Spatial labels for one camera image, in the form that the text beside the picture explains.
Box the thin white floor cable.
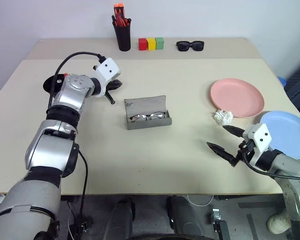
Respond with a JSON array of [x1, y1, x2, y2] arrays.
[[66, 216, 75, 240]]

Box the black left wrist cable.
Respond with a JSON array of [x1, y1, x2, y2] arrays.
[[48, 51, 106, 109]]

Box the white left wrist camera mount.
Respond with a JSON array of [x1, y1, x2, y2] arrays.
[[93, 57, 122, 98]]

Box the black tool holder cup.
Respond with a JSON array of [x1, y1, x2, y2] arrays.
[[114, 21, 132, 52]]

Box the pink plate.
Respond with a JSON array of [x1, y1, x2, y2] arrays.
[[209, 78, 265, 119]]

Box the black hanging cable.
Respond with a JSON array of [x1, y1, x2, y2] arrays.
[[77, 149, 89, 227]]

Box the black floor device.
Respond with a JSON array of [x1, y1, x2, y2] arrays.
[[73, 219, 94, 235]]

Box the long black tape strip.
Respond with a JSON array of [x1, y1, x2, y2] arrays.
[[237, 200, 281, 209]]

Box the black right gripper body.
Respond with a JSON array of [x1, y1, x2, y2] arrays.
[[229, 139, 256, 168]]

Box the brown thin-rimmed eyeglasses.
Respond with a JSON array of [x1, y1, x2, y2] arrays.
[[129, 111, 167, 123]]

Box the dark curved base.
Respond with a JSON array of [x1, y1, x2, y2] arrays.
[[128, 233, 182, 240]]

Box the short black tape strip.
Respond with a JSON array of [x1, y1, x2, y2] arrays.
[[245, 213, 260, 240]]

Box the crumpled white paper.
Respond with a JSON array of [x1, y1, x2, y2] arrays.
[[213, 109, 234, 126]]

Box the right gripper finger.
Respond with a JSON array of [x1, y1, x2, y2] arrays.
[[206, 141, 235, 164], [222, 124, 246, 138]]

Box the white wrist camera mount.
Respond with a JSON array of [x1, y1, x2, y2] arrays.
[[242, 123, 273, 154], [93, 57, 122, 98]]

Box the grey glasses case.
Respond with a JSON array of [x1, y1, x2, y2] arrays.
[[123, 94, 173, 131]]

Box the red block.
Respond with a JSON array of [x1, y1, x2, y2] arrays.
[[138, 37, 148, 52]]

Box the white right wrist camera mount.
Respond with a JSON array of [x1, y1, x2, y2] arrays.
[[242, 123, 273, 154]]

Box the blue plate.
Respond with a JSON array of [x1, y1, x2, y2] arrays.
[[259, 110, 300, 164]]

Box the black sunglasses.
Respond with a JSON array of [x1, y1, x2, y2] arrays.
[[176, 40, 205, 53]]

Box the dark rounded shape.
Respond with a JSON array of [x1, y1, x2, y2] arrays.
[[103, 196, 137, 240], [166, 195, 204, 240]]

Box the yellow block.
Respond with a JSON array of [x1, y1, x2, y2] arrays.
[[146, 37, 157, 51]]

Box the white looped floor cable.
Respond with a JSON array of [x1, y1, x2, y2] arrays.
[[185, 194, 215, 207]]

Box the white shoe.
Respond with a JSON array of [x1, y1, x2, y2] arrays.
[[266, 211, 293, 235]]

